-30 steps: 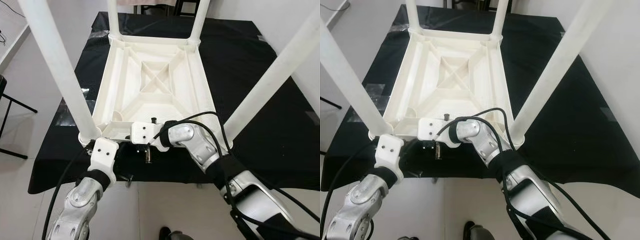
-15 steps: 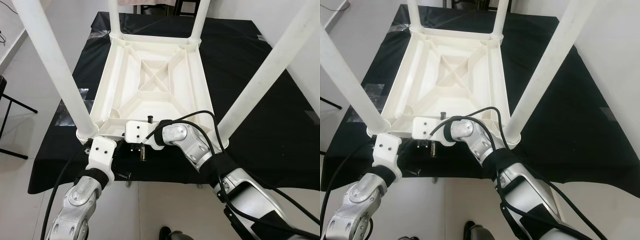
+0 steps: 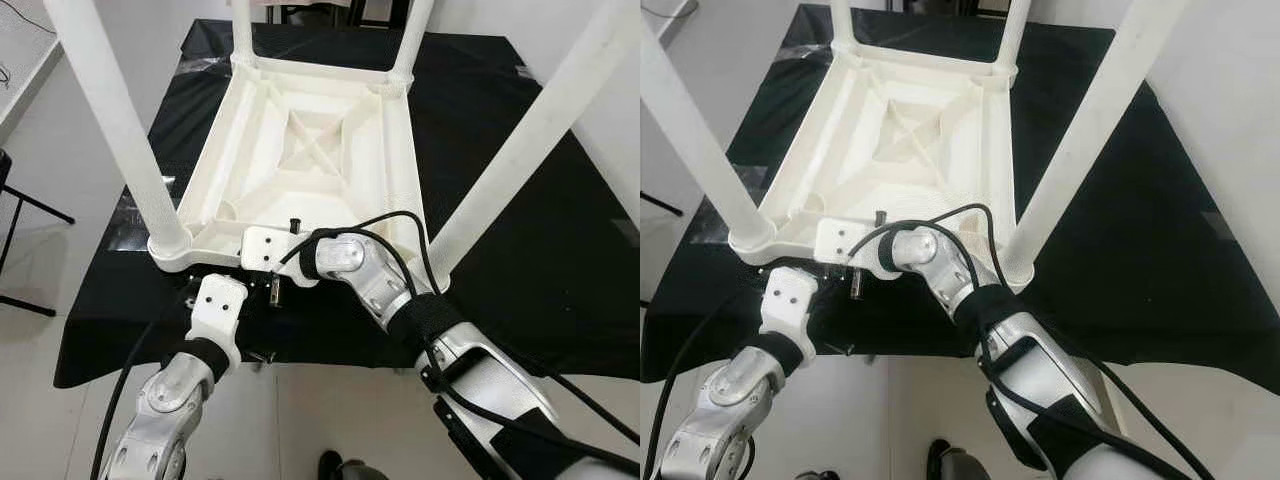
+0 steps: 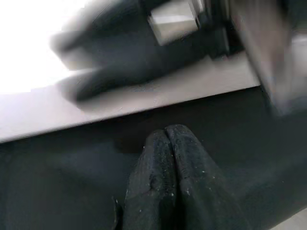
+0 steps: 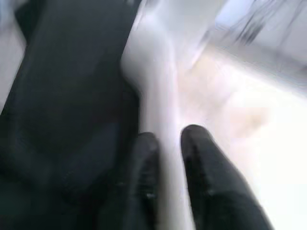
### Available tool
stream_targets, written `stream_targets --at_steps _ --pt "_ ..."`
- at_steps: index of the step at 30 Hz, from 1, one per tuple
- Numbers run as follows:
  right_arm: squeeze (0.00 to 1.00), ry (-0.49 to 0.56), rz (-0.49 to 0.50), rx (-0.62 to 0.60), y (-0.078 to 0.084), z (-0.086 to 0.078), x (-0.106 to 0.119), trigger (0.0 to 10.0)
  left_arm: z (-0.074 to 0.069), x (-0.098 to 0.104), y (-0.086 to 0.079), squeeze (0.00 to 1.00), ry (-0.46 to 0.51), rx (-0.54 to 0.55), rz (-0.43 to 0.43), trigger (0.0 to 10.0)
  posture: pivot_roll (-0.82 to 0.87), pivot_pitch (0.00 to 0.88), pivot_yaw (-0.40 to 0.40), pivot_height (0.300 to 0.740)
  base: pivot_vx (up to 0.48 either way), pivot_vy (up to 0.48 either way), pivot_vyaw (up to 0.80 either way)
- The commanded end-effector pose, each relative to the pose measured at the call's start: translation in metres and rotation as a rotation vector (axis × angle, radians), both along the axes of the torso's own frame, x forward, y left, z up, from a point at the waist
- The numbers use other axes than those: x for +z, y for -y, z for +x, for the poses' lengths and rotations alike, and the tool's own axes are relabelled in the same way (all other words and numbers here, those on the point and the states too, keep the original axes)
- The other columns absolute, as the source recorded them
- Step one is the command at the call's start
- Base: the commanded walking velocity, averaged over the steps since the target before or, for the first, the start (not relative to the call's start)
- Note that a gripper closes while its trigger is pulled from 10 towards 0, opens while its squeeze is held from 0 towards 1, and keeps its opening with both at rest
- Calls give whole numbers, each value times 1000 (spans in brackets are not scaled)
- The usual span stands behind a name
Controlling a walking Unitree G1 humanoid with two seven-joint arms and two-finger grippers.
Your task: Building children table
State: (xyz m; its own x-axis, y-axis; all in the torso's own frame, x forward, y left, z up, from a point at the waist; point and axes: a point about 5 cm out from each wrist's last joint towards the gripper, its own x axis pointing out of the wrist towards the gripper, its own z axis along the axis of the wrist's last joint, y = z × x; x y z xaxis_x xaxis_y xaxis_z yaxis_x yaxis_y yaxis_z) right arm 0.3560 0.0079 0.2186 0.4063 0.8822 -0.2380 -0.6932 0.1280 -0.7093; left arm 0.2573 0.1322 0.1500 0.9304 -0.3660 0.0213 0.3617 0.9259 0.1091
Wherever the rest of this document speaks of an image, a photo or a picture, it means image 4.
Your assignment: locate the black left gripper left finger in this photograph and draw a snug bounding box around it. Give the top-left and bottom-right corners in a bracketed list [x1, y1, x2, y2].
[112, 129, 179, 230]

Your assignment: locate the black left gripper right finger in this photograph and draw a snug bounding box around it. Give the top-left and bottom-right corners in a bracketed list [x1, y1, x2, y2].
[166, 124, 251, 230]

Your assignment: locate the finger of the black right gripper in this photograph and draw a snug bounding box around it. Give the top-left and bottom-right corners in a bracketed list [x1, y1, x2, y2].
[49, 14, 213, 72]
[59, 64, 173, 103]

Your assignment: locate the white plastic table top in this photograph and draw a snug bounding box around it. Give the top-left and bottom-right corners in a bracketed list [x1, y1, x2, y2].
[0, 0, 262, 144]

